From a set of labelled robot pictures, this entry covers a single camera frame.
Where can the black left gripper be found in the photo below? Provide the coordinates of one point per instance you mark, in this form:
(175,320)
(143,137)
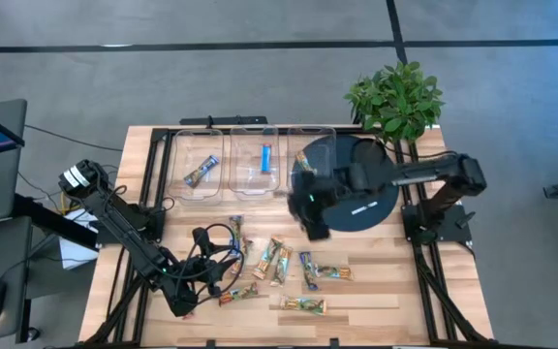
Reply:
(201,271)

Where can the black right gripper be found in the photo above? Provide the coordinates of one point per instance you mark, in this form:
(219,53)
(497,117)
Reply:
(322,194)

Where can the blue green granola bar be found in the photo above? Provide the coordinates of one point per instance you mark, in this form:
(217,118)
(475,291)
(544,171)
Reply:
(235,228)
(308,271)
(201,170)

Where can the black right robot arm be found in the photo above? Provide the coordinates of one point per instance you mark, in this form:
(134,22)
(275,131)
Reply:
(429,169)

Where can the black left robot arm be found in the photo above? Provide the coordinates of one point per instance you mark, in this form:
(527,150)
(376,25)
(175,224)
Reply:
(124,228)

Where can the white label strip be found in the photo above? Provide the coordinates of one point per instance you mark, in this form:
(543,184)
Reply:
(364,208)

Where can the clear plastic bin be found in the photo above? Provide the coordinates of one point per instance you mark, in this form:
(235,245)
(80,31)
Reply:
(187,145)
(247,145)
(318,138)

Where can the dark blue round mat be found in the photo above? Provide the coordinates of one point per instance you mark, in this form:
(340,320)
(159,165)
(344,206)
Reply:
(385,203)

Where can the potted green plant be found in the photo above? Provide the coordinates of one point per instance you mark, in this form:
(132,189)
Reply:
(395,102)

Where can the white box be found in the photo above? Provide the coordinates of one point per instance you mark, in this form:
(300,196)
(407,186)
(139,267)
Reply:
(78,252)

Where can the black caster wheel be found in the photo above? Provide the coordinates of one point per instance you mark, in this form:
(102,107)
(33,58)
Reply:
(33,334)

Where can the black frame bracket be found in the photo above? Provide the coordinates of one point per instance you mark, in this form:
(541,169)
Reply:
(334,342)
(210,343)

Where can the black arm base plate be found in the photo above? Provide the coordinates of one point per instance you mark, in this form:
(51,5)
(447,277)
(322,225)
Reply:
(153,223)
(458,235)

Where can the black bar camera mount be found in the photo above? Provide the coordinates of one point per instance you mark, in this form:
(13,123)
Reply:
(223,120)

